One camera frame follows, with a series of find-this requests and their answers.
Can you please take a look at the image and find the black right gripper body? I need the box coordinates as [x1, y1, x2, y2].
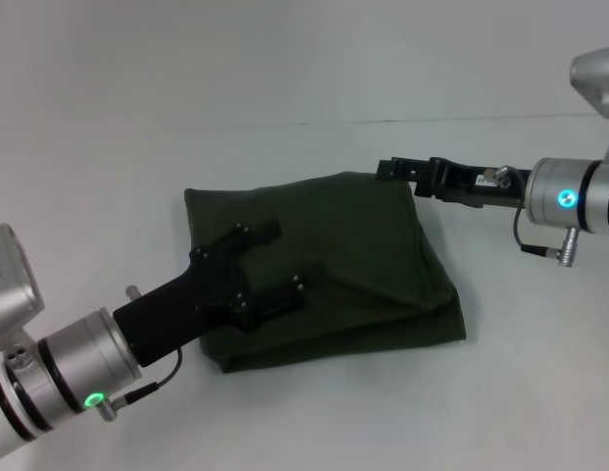
[430, 156, 534, 211]

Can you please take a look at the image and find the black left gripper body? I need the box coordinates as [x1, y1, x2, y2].
[112, 243, 252, 370]

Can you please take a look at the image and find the thin dark arm cable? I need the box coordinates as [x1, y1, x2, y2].
[512, 208, 561, 256]
[115, 345, 184, 403]

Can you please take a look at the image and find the dark green shirt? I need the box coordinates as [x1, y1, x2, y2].
[182, 170, 470, 376]

